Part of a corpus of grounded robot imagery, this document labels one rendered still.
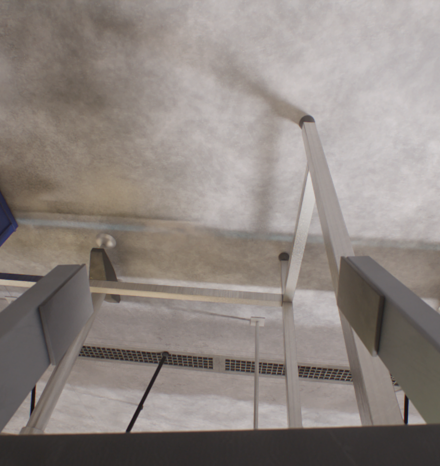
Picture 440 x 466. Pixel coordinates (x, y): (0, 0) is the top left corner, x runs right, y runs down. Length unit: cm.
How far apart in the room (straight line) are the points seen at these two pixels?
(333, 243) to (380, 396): 22
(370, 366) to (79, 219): 108
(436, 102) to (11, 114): 113
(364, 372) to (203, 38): 75
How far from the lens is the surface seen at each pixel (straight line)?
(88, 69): 99
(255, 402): 134
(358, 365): 40
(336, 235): 53
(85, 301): 17
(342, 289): 17
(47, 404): 110
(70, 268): 17
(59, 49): 101
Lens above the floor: 86
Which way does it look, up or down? 49 degrees down
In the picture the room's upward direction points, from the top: 171 degrees counter-clockwise
